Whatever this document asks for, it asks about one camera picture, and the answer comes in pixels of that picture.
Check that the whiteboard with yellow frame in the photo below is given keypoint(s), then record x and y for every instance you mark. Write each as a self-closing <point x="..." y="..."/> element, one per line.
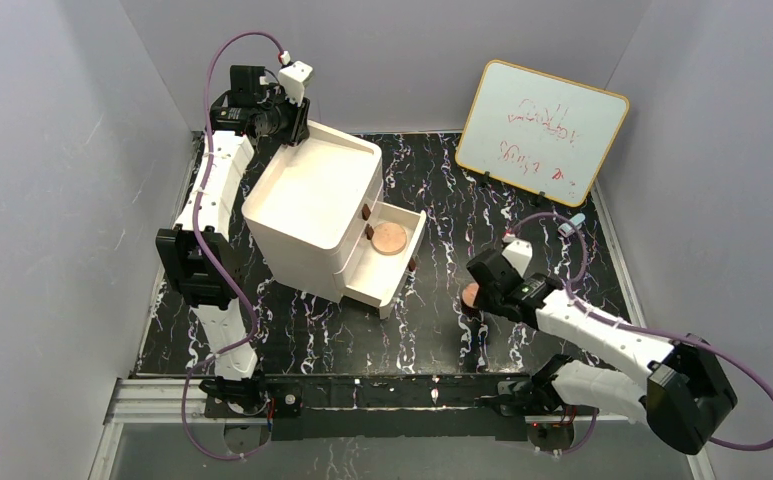
<point x="540" y="133"/>

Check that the large round pink compact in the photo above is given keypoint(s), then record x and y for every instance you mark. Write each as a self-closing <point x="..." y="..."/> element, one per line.
<point x="389" y="238"/>

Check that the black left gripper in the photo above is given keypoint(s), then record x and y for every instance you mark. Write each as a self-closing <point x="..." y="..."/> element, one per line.
<point x="297" y="124"/>

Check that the white three-drawer organizer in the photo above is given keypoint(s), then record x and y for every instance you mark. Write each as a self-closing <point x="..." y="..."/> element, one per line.
<point x="305" y="212"/>

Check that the white bottom drawer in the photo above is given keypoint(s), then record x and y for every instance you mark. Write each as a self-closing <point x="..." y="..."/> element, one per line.
<point x="374" y="279"/>

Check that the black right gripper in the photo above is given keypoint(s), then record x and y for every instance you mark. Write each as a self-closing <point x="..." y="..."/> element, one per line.
<point x="485" y="291"/>

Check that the light blue eraser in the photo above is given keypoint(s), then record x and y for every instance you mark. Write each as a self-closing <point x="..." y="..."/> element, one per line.
<point x="569" y="227"/>

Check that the small round pink compact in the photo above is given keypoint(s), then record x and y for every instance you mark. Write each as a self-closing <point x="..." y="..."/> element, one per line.
<point x="468" y="300"/>

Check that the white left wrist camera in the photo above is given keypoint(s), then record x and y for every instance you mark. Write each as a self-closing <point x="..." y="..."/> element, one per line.
<point x="294" y="77"/>

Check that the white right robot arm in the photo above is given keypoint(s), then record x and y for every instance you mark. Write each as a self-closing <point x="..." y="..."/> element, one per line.
<point x="678" y="389"/>

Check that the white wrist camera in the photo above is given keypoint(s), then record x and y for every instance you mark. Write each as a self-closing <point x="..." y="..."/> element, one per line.
<point x="294" y="77"/>
<point x="518" y="253"/>

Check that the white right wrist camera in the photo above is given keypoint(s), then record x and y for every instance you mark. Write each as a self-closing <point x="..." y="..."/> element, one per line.
<point x="518" y="253"/>

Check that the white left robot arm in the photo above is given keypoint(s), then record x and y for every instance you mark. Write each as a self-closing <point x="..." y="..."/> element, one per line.
<point x="198" y="259"/>

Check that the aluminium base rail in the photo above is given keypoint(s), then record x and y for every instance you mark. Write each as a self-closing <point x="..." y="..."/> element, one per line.
<point x="290" y="396"/>

